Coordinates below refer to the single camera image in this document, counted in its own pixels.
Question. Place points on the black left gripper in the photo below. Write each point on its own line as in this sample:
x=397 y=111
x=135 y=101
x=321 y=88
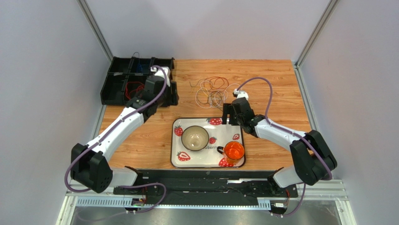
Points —
x=173 y=98

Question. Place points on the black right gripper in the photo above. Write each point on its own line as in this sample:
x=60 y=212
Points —
x=232 y=114

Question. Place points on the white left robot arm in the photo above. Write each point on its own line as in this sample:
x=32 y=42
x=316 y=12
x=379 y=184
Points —
x=89 y=163

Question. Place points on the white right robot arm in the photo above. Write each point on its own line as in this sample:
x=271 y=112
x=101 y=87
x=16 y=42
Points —
x=312 y=158

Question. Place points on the black compartment storage bin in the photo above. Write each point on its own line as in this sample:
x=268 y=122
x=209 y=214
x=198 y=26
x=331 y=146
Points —
x=127 y=76

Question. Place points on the strawberry print white tray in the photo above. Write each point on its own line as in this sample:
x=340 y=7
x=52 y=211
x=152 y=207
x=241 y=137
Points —
x=211 y=156

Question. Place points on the orange translucent mug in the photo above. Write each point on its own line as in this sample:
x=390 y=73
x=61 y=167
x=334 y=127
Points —
x=232 y=153

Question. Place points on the beige ceramic bowl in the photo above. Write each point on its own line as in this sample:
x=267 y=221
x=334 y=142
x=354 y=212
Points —
x=195 y=138

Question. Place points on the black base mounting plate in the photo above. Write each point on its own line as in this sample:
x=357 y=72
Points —
x=206 y=187

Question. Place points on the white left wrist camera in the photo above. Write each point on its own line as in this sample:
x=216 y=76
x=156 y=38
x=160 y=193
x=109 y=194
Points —
x=163 y=72

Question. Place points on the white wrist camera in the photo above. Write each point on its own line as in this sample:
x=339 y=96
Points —
x=163 y=72
x=240 y=94

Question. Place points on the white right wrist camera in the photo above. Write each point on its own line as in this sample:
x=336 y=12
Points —
x=240 y=94

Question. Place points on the aluminium frame rail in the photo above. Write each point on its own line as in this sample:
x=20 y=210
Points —
x=325 y=203

